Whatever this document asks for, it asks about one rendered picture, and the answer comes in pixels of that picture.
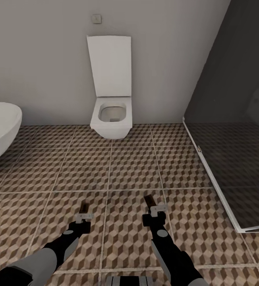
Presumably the mousetrap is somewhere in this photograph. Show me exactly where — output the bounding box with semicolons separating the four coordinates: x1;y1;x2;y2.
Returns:
144;194;157;210
79;203;90;213

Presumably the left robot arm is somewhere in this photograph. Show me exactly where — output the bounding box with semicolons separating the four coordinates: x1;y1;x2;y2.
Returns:
0;213;95;286

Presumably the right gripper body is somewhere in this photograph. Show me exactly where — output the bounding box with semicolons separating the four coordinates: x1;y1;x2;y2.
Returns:
143;212;165;229

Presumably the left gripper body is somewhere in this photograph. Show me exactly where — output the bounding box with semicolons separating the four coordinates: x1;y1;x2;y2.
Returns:
70;221;91;235

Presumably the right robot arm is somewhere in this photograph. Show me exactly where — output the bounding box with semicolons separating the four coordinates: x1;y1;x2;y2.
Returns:
143;205;209;286

